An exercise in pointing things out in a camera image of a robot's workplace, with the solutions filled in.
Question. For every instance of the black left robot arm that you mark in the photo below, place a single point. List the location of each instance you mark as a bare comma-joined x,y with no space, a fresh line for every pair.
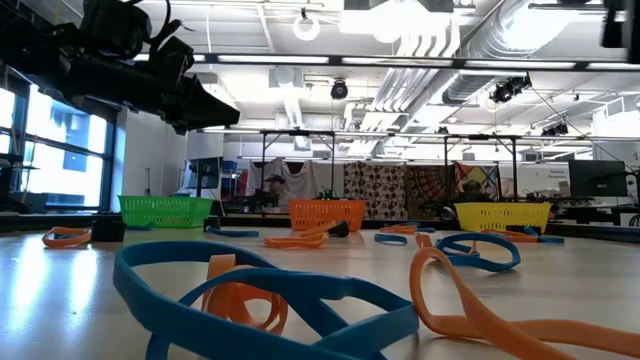
40,60

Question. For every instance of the large window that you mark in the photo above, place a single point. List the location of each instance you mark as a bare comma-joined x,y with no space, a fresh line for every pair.
60,165

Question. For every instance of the brown dotted hanging cloth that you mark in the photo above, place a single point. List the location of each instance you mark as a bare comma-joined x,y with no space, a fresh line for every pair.
375,187

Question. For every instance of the black background desk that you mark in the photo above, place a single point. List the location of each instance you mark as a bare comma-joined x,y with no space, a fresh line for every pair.
590,212

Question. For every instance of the silver ventilation duct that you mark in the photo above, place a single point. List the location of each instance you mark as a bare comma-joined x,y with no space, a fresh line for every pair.
500,30

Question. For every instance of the person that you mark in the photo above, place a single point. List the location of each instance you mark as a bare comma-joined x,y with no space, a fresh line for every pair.
471,190
277,192

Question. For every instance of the white wall sign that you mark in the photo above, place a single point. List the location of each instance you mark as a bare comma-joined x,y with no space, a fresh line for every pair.
545,175

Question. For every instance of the black background robot arm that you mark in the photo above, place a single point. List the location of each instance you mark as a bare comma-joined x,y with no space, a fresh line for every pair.
326,194

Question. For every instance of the colourful quilt cloth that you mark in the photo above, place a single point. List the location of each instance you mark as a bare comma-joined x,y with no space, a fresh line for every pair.
482,175

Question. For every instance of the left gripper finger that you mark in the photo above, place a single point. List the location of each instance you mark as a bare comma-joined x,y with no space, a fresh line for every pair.
205,112
220,98

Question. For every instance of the monitor on stand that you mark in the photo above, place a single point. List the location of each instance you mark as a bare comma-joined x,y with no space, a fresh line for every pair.
205,172

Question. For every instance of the black background monitor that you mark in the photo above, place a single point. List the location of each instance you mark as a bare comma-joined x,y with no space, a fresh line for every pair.
597,177

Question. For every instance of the black ceiling spotlight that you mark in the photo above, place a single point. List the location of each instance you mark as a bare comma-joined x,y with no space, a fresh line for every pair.
507,90
555,130

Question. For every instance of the black metal frame stand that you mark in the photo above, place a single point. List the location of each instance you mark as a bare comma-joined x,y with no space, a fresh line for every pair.
480,136
297,133

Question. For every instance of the orange rubber band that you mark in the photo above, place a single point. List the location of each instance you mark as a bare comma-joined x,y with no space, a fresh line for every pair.
295,243
65,243
225,300
397,230
315,229
505,236
423,241
450,300

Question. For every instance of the white hanging cloth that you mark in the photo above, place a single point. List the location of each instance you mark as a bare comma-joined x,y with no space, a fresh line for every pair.
305,182

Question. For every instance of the black rubber band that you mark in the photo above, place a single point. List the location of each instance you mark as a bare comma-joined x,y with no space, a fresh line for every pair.
341,230
107,232

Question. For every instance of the yellow plastic basket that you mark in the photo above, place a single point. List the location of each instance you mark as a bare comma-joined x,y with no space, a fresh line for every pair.
500,216

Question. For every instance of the black aluminium table frame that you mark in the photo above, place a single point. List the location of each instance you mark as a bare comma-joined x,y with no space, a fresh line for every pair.
250,221

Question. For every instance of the green plastic basket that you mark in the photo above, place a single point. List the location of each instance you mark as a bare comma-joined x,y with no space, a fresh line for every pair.
165,212

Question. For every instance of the orange plastic basket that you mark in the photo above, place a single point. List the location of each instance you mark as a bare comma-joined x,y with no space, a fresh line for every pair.
320,212

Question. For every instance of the dark orange patterned cloth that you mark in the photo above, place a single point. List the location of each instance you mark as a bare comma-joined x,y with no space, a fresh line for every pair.
430,187

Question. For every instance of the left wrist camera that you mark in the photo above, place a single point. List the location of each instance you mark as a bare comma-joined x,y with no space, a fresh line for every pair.
172,62

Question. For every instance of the black overhead frame beam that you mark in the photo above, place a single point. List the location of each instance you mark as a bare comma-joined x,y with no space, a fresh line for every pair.
336,60

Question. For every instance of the round black ceiling camera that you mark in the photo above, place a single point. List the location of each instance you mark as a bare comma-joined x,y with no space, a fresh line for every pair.
339,90

